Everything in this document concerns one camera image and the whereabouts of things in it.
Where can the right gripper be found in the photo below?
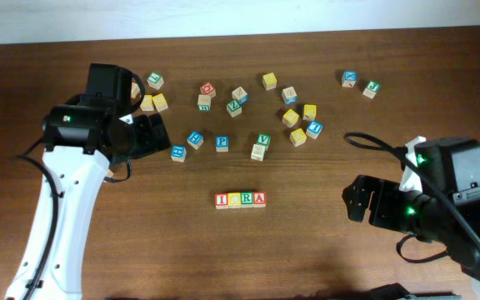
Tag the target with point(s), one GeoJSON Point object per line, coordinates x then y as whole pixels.
{"type": "Point", "coordinates": [385, 194]}

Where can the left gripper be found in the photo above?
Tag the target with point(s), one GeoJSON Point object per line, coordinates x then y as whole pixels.
{"type": "Point", "coordinates": [155, 138]}

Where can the red I block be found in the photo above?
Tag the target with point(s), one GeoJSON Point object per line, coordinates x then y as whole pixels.
{"type": "Point", "coordinates": [221, 201]}

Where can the yellow C block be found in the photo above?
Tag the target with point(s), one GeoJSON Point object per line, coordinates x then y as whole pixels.
{"type": "Point", "coordinates": [234, 200]}

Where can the green R block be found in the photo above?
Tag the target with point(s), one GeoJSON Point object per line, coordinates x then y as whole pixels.
{"type": "Point", "coordinates": [246, 199]}

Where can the red A block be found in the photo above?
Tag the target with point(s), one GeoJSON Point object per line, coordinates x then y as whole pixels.
{"type": "Point", "coordinates": [259, 199]}

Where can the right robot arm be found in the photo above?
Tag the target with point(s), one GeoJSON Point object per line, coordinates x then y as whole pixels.
{"type": "Point", "coordinates": [436, 200]}

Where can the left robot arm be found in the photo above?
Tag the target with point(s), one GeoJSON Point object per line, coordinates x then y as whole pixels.
{"type": "Point", "coordinates": [82, 139]}

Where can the yellow block upper left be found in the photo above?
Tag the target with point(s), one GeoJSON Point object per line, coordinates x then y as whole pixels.
{"type": "Point", "coordinates": [147, 103]}

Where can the blue E block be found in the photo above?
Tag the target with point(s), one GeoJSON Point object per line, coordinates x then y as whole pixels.
{"type": "Point", "coordinates": [178, 153]}

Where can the yellow block beside it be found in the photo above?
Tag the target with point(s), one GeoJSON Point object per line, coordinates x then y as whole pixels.
{"type": "Point", "coordinates": [160, 102]}

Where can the blue F block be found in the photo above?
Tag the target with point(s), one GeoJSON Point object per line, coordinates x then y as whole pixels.
{"type": "Point", "coordinates": [195, 140]}

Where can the plain wooden block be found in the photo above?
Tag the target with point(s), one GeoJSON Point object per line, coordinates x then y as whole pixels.
{"type": "Point", "coordinates": [135, 90]}

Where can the green L block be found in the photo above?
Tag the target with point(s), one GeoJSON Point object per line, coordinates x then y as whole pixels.
{"type": "Point", "coordinates": [155, 80]}

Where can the wooden block green side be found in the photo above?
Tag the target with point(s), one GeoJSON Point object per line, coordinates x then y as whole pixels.
{"type": "Point", "coordinates": [204, 103]}

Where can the blue P block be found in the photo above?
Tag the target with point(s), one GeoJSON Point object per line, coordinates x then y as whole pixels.
{"type": "Point", "coordinates": [221, 143]}

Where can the red block top centre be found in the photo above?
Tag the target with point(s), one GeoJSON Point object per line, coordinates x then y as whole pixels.
{"type": "Point", "coordinates": [208, 89]}

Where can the green Z block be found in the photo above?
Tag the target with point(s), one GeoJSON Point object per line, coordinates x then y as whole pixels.
{"type": "Point", "coordinates": [234, 108]}

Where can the wooden leaf block blue side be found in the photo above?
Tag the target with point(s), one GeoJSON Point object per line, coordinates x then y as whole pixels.
{"type": "Point", "coordinates": [239, 94]}

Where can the wooden picture block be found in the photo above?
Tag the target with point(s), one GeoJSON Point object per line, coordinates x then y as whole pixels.
{"type": "Point", "coordinates": [258, 152]}

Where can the blue I block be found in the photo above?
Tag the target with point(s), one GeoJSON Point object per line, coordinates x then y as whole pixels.
{"type": "Point", "coordinates": [313, 129]}

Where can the green V block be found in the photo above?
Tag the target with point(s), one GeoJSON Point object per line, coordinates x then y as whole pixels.
{"type": "Point", "coordinates": [264, 140]}

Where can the yellow block right lower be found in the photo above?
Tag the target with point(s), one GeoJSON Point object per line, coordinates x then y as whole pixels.
{"type": "Point", "coordinates": [298, 137]}

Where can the green J block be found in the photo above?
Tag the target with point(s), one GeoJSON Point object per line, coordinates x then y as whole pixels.
{"type": "Point", "coordinates": [371, 89]}

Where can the yellow block right upper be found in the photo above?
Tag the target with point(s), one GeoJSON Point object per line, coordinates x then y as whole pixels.
{"type": "Point", "coordinates": [309, 112]}

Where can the yellow block top centre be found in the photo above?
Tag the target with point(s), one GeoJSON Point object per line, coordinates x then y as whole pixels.
{"type": "Point", "coordinates": [269, 81]}

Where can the yellow block right cluster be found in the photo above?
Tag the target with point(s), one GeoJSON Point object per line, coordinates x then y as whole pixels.
{"type": "Point", "coordinates": [290, 118]}

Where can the blue X block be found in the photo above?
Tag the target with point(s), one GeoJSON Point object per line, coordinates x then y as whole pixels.
{"type": "Point", "coordinates": [349, 78]}

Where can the wooden block blue D side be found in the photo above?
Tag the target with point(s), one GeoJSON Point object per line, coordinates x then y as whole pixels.
{"type": "Point", "coordinates": [289, 95]}

